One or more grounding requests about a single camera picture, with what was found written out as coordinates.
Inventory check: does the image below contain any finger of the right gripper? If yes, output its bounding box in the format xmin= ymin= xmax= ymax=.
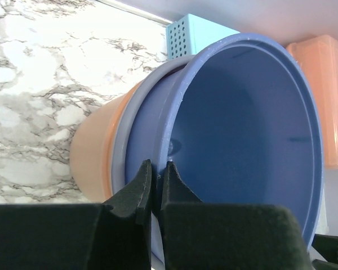
xmin=312 ymin=234 xmax=338 ymax=270

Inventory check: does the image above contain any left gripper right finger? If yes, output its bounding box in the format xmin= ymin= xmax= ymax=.
xmin=159 ymin=161 xmax=312 ymax=269

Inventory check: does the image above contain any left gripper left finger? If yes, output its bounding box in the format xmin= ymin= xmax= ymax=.
xmin=0 ymin=160 xmax=152 ymax=269

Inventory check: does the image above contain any grey-blue plastic bucket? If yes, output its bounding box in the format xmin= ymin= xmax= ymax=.
xmin=109 ymin=55 xmax=193 ymax=193

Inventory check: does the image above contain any orange plastic bucket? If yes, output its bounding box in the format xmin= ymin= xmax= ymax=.
xmin=69 ymin=83 xmax=141 ymax=203

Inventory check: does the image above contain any blue plastic bucket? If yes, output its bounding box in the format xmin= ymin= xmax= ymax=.
xmin=125 ymin=33 xmax=323 ymax=246

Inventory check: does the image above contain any large orange lidded container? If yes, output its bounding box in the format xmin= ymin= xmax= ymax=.
xmin=287 ymin=35 xmax=338 ymax=169

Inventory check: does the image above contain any light blue perforated basket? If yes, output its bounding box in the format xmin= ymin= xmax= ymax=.
xmin=166 ymin=14 xmax=239 ymax=59

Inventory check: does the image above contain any white perforated plastic basket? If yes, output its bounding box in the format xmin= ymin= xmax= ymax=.
xmin=316 ymin=189 xmax=329 ymax=235

